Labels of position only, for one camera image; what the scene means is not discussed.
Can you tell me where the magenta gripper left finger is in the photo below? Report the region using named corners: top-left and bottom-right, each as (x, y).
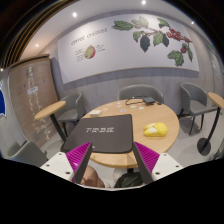
top-left (66, 142), bottom-right (92, 184)

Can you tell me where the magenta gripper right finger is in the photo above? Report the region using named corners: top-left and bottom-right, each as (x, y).
top-left (133, 142), bottom-right (159, 184)

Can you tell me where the yellow computer mouse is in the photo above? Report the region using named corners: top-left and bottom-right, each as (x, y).
top-left (144, 122), bottom-right (168, 137)

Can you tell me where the round wooden table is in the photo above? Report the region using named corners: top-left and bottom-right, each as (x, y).
top-left (90, 99), bottom-right (179, 169)

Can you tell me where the grey chair on left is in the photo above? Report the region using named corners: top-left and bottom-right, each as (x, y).
top-left (56, 92), bottom-right (86, 136)

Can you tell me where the small white box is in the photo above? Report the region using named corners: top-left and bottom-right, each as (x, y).
top-left (89, 110), bottom-right (102, 117)

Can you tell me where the grey chair bottom left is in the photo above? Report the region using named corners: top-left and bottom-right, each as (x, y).
top-left (6, 141), bottom-right (48, 167)

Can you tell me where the small round side table left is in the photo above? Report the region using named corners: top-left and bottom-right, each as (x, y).
top-left (34, 101), bottom-right (66, 141)

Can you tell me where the small round side table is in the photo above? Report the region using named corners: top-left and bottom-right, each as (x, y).
top-left (196, 91), bottom-right (224, 157)
top-left (34, 101), bottom-right (66, 141)

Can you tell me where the small round side table right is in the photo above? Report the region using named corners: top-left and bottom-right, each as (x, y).
top-left (196, 91), bottom-right (224, 157)

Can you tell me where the grey chair behind table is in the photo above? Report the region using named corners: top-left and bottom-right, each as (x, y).
top-left (117, 84), bottom-right (164, 103)

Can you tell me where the grey chair on right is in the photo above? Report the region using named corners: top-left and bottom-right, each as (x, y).
top-left (178, 82), bottom-right (217, 132)

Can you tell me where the black power adapter with cable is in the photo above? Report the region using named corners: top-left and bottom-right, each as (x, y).
top-left (125, 96), bottom-right (162, 105)

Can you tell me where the coffee cherries wall poster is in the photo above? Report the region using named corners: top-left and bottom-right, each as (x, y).
top-left (58, 14), bottom-right (199, 84)

